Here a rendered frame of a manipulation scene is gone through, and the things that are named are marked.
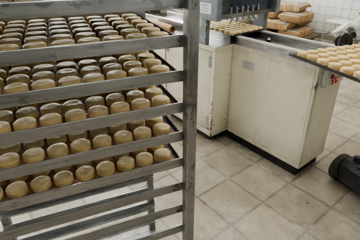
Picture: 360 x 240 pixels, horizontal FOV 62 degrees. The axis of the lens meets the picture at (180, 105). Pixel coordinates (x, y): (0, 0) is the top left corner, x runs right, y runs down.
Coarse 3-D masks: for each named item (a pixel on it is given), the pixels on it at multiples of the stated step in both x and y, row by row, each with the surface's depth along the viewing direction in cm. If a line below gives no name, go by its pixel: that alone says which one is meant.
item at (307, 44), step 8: (168, 16) 330; (176, 16) 319; (256, 32) 243; (264, 32) 237; (272, 32) 233; (272, 40) 233; (280, 40) 228; (288, 40) 222; (296, 40) 217; (304, 40) 212; (312, 40) 210; (312, 48) 209
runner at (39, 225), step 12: (144, 192) 87; (156, 192) 89; (168, 192) 91; (108, 204) 84; (120, 204) 86; (60, 216) 80; (72, 216) 81; (84, 216) 83; (12, 228) 76; (24, 228) 77; (36, 228) 78
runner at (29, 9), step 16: (64, 0) 59; (80, 0) 60; (96, 0) 62; (112, 0) 63; (128, 0) 64; (144, 0) 65; (160, 0) 67; (176, 0) 68; (0, 16) 56; (16, 16) 57; (32, 16) 58; (48, 16) 59
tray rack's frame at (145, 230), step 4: (4, 220) 120; (8, 220) 121; (4, 224) 121; (8, 224) 122; (144, 228) 156; (148, 228) 156; (132, 232) 154; (136, 232) 154; (140, 232) 154; (144, 232) 154; (148, 232) 154; (152, 232) 154; (120, 236) 151; (124, 236) 151; (128, 236) 151; (132, 236) 151; (136, 236) 151; (140, 236) 151
